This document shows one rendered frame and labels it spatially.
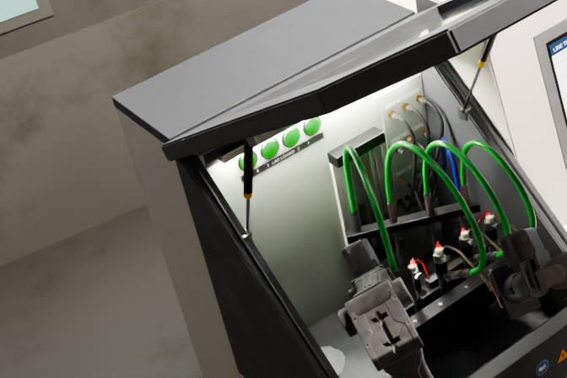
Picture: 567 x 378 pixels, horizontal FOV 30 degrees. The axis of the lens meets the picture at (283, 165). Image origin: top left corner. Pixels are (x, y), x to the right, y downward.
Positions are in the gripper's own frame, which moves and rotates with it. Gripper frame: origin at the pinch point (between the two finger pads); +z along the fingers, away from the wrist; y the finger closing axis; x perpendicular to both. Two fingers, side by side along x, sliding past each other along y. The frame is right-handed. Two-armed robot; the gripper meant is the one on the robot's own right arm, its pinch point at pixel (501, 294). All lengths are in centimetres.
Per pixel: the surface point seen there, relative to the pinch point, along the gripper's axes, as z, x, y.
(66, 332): 220, 91, 48
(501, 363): 20.4, -1.2, -13.8
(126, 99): 31, 53, 73
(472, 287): 33.8, -6.6, 3.7
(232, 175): 23, 38, 46
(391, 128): 37, -5, 46
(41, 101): 218, 69, 140
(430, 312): 32.3, 5.7, 2.0
